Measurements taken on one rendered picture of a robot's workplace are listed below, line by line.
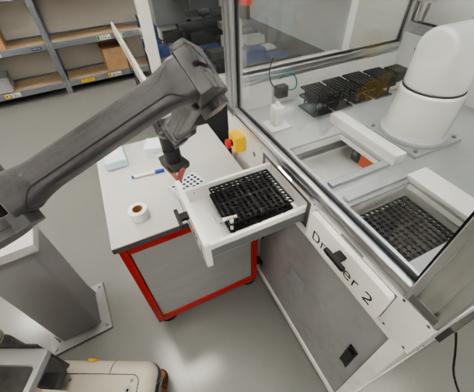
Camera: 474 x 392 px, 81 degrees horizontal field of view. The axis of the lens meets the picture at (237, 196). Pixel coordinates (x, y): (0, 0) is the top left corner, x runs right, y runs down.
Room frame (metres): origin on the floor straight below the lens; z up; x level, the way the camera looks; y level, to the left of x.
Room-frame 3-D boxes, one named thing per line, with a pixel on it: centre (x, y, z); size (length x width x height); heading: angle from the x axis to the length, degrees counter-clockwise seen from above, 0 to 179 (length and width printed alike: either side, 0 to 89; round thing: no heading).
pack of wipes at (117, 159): (1.05, 0.55, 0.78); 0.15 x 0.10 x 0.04; 24
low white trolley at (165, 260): (0.94, 0.29, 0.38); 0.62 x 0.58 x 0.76; 23
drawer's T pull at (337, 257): (0.39, -0.25, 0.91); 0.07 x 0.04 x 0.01; 23
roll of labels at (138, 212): (0.69, 0.36, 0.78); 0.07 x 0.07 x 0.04
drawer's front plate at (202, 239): (0.56, 0.14, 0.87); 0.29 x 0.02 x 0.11; 23
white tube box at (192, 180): (0.82, 0.19, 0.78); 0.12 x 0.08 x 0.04; 135
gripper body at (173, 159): (0.77, 0.21, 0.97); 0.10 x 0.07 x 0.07; 41
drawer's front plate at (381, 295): (0.40, -0.28, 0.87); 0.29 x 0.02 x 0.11; 23
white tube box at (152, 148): (1.10, 0.35, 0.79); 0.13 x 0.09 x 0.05; 93
